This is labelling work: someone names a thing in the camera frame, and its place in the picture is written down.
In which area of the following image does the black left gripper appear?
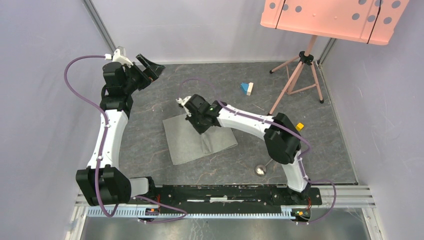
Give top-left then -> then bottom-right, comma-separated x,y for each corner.
122,54 -> 165,94

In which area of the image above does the grey cloth napkin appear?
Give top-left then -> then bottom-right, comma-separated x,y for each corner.
162,114 -> 238,166

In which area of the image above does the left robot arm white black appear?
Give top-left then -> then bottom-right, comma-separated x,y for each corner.
75,54 -> 165,206

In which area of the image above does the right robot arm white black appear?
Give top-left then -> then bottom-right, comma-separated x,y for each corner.
176,94 -> 311,204

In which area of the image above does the blue and white block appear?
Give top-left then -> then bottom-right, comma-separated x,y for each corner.
240,82 -> 254,96

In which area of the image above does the silver spoon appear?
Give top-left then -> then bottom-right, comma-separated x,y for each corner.
254,159 -> 274,177

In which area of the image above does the yellow cube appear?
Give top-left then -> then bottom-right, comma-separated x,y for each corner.
295,122 -> 305,132

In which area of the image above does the pink music stand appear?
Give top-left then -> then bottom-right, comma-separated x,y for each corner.
260,0 -> 410,117

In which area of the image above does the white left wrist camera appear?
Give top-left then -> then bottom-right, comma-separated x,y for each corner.
104,46 -> 134,66

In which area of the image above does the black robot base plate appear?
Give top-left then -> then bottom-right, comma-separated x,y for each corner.
145,184 -> 323,214

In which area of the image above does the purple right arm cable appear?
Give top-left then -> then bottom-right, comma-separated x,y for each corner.
178,77 -> 337,225

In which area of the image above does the white slotted cable duct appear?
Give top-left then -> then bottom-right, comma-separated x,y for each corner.
86,207 -> 296,220

